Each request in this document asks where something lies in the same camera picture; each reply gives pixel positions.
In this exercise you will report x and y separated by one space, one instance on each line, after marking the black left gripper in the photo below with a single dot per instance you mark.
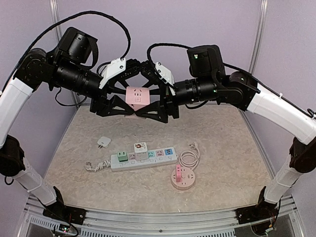
104 107

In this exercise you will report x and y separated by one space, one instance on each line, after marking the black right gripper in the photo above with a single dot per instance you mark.
163 115

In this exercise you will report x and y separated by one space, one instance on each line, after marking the pink cube socket adapter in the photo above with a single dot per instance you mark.
137 97

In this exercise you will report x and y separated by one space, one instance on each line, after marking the white small plug adapter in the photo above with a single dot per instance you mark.
103 142

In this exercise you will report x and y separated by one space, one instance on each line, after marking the white cube adapter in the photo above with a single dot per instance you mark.
141 151

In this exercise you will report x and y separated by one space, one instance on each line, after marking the green cube plug adapter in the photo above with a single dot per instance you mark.
122 156

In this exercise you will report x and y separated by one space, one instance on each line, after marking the pink plug adapter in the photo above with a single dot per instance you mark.
178 176

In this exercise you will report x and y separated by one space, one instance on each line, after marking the pink round socket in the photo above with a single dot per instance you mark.
188 179

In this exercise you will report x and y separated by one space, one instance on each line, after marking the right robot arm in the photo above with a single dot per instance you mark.
242 90

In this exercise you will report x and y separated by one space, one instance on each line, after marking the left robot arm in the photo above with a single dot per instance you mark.
63 67

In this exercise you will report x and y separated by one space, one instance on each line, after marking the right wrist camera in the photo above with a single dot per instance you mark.
164 74

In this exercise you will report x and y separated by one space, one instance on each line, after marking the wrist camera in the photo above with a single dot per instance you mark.
119 69
164 74

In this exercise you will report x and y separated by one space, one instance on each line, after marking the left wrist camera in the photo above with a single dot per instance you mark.
119 69

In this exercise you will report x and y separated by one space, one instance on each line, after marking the white power strip cord plug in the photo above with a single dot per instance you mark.
99 166

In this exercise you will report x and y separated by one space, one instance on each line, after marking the left aluminium corner post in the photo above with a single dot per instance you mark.
55 18

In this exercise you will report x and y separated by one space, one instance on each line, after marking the aluminium corner post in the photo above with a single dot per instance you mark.
55 18
258 36

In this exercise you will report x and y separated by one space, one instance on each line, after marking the aluminium front frame rail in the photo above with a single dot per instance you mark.
216 223

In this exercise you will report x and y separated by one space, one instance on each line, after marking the right aluminium corner post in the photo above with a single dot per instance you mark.
258 36

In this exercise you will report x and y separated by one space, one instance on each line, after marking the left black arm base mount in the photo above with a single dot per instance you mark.
59 211

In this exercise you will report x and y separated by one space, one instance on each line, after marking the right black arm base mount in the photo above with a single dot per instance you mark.
260 211

